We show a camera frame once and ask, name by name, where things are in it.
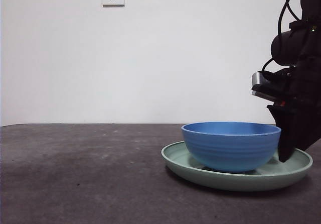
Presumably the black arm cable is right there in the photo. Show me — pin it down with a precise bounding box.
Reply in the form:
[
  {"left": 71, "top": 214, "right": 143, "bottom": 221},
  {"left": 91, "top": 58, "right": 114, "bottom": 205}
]
[{"left": 277, "top": 0, "right": 306, "bottom": 38}]

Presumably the blue ribbed bowl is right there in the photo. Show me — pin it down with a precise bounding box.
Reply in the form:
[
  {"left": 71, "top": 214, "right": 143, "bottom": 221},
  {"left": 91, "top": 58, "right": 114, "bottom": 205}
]
[{"left": 181, "top": 121, "right": 282, "bottom": 173}]

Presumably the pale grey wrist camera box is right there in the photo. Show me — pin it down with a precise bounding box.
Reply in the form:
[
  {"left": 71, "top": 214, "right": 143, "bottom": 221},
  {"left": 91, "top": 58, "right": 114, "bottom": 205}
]
[{"left": 251, "top": 70, "right": 286, "bottom": 104}]

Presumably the green round plate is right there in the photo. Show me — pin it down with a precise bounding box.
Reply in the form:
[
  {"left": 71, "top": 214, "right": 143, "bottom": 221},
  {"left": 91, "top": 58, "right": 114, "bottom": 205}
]
[{"left": 160, "top": 140, "right": 313, "bottom": 192}]

